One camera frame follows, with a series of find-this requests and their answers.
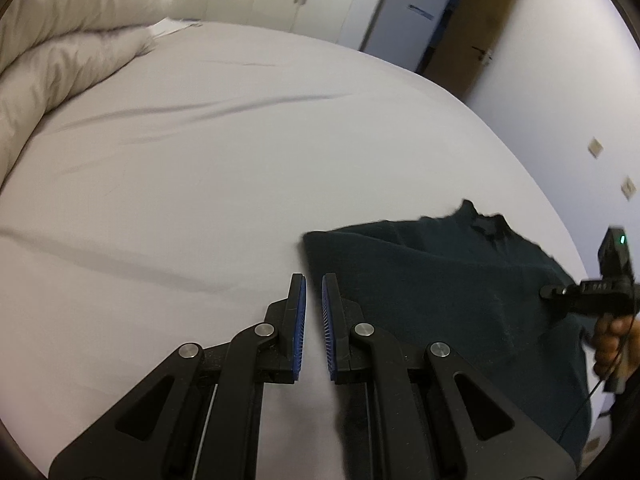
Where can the beige wall socket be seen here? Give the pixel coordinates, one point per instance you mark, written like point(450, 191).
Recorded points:
point(628, 188)
point(595, 148)

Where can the person's right hand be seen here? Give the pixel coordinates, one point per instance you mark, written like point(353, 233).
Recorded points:
point(606, 341)

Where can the upper beige wall socket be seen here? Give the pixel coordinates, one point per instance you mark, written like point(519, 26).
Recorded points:
point(595, 148)

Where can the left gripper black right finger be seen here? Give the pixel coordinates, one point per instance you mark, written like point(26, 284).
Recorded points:
point(428, 413)

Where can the lower beige wall socket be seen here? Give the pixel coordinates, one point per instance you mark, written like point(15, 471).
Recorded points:
point(628, 188)

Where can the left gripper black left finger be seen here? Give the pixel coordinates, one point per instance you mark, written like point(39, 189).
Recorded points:
point(197, 414)

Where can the white bed with sheet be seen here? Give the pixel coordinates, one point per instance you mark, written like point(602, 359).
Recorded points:
point(166, 205)

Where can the dark green knit sweater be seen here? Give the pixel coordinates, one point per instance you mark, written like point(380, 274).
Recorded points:
point(469, 280)

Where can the brown wooden door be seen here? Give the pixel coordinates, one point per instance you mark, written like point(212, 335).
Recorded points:
point(474, 23)

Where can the black door handle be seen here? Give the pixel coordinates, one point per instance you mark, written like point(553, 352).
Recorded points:
point(484, 56)

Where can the folded beige duvet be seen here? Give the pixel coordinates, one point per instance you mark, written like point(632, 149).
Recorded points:
point(52, 50)

